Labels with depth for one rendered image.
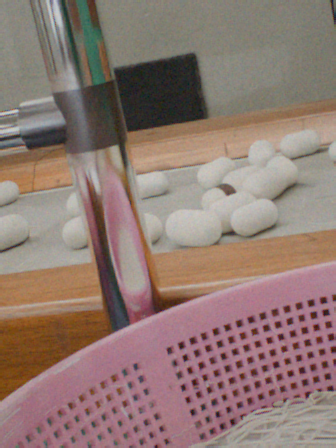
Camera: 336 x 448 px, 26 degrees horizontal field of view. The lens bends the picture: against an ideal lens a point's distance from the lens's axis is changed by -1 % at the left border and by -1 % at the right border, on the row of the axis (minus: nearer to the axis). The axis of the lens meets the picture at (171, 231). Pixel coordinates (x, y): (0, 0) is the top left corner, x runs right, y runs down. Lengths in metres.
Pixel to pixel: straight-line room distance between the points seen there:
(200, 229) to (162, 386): 0.17
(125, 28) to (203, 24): 0.27
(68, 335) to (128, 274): 0.06
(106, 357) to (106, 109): 0.08
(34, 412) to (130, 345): 0.04
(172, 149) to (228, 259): 0.35
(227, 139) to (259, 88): 1.88
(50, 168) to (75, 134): 0.44
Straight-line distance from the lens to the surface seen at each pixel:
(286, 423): 0.26
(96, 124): 0.25
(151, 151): 0.67
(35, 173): 0.70
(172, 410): 0.26
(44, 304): 0.31
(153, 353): 0.25
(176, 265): 0.32
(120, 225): 0.26
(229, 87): 2.55
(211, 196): 0.47
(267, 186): 0.48
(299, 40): 2.51
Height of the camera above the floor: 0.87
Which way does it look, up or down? 16 degrees down
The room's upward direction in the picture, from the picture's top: 12 degrees counter-clockwise
